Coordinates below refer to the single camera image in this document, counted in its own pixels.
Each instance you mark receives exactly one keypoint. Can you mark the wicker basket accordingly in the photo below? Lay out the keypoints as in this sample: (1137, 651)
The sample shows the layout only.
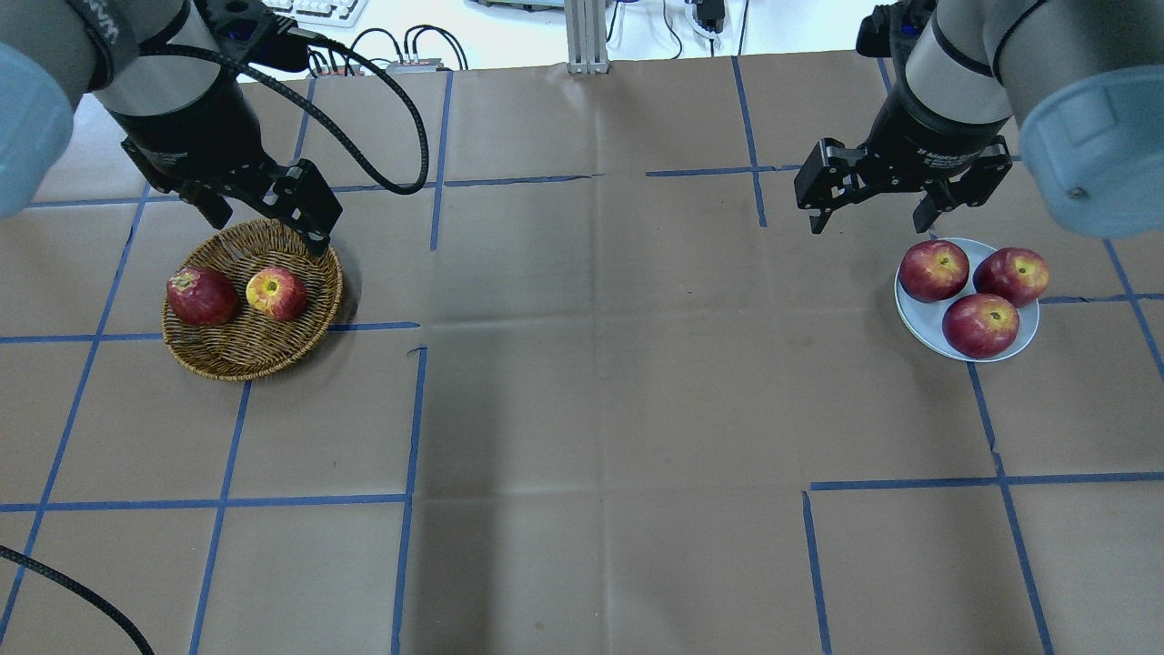
(252, 345)

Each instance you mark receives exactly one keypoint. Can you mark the red apple on plate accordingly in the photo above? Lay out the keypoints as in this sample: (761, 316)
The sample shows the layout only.
(981, 326)
(1018, 274)
(934, 270)

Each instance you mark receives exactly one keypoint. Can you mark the red yellow apple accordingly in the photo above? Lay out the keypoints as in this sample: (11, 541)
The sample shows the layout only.
(277, 293)

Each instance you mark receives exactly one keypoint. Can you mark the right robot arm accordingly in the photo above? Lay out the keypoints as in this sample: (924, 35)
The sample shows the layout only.
(1081, 80)

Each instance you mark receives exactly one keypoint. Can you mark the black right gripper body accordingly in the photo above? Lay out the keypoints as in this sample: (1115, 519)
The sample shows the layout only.
(928, 135)

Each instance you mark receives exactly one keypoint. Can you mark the aluminium frame post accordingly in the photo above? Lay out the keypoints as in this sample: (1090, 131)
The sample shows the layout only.
(586, 25)

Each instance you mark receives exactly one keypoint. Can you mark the white keyboard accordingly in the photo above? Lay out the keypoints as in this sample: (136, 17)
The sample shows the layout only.
(341, 14)

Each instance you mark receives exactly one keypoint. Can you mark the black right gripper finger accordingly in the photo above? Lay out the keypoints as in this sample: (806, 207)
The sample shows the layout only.
(827, 181)
(972, 189)

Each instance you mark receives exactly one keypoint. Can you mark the dark red apple in basket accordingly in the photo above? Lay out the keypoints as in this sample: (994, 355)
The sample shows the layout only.
(202, 296)

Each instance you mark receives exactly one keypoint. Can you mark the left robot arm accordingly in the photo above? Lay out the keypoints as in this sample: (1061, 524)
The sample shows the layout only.
(166, 72)

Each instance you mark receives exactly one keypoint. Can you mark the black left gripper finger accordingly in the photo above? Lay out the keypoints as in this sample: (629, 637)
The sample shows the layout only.
(208, 202)
(305, 203)

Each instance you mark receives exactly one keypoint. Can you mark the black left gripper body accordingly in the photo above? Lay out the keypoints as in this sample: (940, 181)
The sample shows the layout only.
(195, 136)

